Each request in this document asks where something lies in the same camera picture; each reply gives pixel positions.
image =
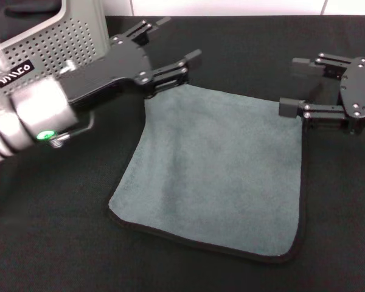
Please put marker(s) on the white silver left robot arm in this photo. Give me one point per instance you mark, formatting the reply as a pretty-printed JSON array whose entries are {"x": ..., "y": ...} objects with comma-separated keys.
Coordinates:
[{"x": 21, "y": 121}]

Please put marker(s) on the black tablecloth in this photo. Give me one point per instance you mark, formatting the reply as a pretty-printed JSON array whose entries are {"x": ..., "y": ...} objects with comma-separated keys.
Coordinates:
[{"x": 79, "y": 243}]

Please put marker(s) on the yellow and grey-green towel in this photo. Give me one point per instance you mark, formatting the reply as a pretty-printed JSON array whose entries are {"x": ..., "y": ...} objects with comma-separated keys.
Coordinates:
[{"x": 213, "y": 170}]

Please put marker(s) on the black cloth lining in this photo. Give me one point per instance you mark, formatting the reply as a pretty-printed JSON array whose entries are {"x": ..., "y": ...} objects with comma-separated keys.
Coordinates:
[{"x": 27, "y": 15}]

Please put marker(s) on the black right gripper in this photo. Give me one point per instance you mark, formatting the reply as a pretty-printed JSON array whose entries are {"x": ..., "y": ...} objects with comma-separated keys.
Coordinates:
[{"x": 357, "y": 91}]

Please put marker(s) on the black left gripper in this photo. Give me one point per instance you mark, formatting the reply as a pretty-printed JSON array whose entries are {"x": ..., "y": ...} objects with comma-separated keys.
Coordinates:
[{"x": 109, "y": 70}]

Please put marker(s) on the grey perforated storage box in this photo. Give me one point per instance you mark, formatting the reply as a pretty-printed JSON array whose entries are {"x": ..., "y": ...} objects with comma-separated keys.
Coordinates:
[{"x": 64, "y": 39}]

